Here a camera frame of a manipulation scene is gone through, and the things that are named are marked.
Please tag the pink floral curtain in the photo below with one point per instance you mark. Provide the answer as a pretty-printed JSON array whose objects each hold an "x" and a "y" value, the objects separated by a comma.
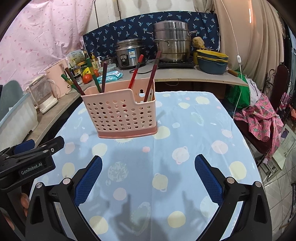
[{"x": 43, "y": 33}]

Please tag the silver rice cooker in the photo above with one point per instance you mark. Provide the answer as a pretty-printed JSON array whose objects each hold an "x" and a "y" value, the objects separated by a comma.
[{"x": 128, "y": 52}]

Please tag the black induction cooktop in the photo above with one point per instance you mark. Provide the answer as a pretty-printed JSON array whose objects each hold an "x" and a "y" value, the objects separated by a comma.
[{"x": 170, "y": 64}]

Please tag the navy patterned backsplash cloth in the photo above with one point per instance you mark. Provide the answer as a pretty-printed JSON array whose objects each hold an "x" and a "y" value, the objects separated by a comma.
[{"x": 103, "y": 41}]

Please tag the stainless steel steamer pot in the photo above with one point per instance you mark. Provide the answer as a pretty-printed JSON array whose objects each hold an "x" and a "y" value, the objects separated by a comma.
[{"x": 173, "y": 39}]

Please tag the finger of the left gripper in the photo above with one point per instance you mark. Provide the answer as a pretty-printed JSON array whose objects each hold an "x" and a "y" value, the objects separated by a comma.
[
  {"x": 54, "y": 145},
  {"x": 23, "y": 147}
]

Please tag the blue wet wipes pack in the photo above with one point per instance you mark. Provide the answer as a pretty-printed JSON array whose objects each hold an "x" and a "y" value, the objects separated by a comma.
[{"x": 110, "y": 76}]

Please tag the person left hand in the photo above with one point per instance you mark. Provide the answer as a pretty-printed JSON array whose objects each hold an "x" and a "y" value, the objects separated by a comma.
[{"x": 25, "y": 203}]

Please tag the blue patterned tablecloth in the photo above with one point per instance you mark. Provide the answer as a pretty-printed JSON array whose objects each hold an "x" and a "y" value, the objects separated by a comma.
[{"x": 148, "y": 188}]

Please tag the beige hanging curtain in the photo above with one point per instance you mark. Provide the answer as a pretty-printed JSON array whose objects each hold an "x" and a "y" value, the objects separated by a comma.
[{"x": 250, "y": 34}]

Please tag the white glass blender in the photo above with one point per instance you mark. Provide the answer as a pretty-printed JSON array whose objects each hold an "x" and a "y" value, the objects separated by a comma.
[{"x": 42, "y": 93}]

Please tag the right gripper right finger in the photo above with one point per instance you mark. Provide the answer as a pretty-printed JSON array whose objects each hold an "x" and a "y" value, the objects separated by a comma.
[{"x": 211, "y": 183}]

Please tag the green chopstick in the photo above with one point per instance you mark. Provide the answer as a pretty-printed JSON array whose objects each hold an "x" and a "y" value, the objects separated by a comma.
[
  {"x": 69, "y": 82},
  {"x": 89, "y": 64}
]

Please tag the red tomato right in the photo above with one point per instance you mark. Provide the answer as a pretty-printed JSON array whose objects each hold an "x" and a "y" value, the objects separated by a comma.
[{"x": 96, "y": 73}]

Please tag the small steel lidded pot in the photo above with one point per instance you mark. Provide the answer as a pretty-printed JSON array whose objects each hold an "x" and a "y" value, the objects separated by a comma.
[{"x": 109, "y": 60}]

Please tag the clear food container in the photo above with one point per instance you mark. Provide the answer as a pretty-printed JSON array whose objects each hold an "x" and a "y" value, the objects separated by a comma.
[{"x": 110, "y": 68}]

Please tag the stacked yellow blue bowls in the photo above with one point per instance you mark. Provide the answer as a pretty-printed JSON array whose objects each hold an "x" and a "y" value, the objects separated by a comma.
[{"x": 211, "y": 62}]

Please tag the oil bottle yellow cap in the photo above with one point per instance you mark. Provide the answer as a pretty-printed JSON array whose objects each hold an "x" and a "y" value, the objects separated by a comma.
[{"x": 94, "y": 62}]

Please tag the white dish drainer box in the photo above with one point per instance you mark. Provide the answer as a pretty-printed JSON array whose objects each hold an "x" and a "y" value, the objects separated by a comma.
[{"x": 18, "y": 114}]

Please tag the pink perforated utensil holder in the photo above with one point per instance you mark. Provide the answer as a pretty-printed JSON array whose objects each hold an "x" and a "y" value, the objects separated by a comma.
[{"x": 121, "y": 112}]

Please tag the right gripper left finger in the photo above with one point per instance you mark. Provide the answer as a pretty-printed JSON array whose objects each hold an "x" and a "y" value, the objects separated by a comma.
[{"x": 85, "y": 179}]

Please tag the pink floral clothing pile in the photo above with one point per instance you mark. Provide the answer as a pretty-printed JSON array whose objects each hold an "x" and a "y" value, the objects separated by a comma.
[{"x": 263, "y": 123}]

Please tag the pink electric kettle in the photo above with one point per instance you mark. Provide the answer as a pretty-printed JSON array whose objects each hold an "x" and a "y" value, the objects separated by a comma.
[{"x": 59, "y": 86}]

